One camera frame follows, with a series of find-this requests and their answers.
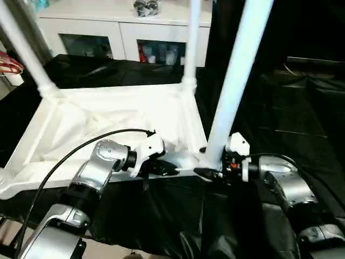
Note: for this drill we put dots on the red clothes hangers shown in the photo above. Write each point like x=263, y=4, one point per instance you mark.
x=9, y=63

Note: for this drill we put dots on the white plastic container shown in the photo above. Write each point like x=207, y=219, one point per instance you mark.
x=14, y=79

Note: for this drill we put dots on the grey curtain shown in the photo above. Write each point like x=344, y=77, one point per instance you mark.
x=35, y=29

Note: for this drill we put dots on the black glossy mat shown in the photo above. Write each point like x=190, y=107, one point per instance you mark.
x=296, y=121

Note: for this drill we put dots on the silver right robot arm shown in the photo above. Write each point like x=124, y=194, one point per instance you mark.
x=288, y=186

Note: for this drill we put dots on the black metal table frame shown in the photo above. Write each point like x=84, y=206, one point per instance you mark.
x=12, y=237

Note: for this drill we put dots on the black television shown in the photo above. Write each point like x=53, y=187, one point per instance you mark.
x=315, y=60

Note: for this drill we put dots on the small teal box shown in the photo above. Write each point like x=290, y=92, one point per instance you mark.
x=44, y=3

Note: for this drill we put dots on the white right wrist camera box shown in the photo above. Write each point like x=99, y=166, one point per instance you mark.
x=238, y=143

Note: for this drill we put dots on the black bundle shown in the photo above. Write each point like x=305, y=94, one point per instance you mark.
x=146, y=7

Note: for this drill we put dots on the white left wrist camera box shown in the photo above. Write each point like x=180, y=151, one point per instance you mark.
x=149, y=147

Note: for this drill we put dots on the white glass-door cabinet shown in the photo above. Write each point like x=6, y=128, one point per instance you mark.
x=107, y=29

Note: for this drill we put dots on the red white ceramic figure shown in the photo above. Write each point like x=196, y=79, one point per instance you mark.
x=142, y=54

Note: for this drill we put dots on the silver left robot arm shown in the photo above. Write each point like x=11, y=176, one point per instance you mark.
x=97, y=167

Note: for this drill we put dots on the white ceramic jar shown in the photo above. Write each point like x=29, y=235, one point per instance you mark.
x=171, y=57

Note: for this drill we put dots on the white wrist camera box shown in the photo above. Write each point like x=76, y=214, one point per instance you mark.
x=238, y=143
x=149, y=147

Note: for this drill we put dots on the white plastic table leg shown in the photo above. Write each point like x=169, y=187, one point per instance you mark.
x=27, y=54
x=192, y=40
x=237, y=67
x=6, y=180

